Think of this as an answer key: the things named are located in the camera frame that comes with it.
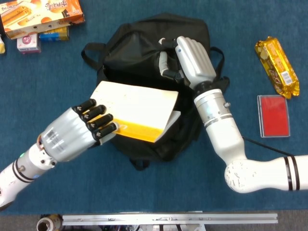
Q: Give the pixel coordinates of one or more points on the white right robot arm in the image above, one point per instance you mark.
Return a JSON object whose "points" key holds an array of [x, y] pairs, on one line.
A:
{"points": [[226, 139]]}

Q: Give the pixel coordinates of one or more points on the pink and white small box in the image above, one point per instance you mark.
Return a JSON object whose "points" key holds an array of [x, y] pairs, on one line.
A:
{"points": [[29, 43]]}

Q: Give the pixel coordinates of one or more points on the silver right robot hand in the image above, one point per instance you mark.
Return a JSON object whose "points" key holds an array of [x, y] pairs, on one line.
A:
{"points": [[195, 60]]}

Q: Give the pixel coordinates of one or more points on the yellow and white toy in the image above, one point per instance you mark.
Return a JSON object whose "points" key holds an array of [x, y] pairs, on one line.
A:
{"points": [[2, 45]]}

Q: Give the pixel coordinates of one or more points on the blue and yellow small box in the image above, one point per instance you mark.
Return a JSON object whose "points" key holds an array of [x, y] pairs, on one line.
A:
{"points": [[54, 34]]}

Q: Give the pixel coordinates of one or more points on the orange snack box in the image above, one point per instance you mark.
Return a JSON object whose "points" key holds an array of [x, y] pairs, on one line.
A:
{"points": [[36, 14]]}

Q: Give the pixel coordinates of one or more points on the aluminium profile rail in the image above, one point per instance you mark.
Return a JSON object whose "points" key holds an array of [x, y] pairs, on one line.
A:
{"points": [[168, 218]]}

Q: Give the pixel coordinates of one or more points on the red card in clear case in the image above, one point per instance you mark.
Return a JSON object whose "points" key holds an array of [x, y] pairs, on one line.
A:
{"points": [[274, 116]]}

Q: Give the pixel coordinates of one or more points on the gold foil snack packet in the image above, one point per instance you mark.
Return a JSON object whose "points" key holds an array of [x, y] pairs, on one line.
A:
{"points": [[276, 65]]}

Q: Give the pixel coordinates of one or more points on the brown tape roll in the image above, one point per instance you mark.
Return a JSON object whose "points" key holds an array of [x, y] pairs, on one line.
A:
{"points": [[45, 225]]}

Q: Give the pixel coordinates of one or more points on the yellow and white Lexicon book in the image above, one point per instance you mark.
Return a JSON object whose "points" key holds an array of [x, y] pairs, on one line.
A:
{"points": [[139, 108]]}

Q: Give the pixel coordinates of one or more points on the black backpack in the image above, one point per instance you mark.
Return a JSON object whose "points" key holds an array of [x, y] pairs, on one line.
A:
{"points": [[134, 48]]}

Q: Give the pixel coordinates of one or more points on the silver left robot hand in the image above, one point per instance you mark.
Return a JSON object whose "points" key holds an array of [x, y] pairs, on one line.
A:
{"points": [[65, 134]]}

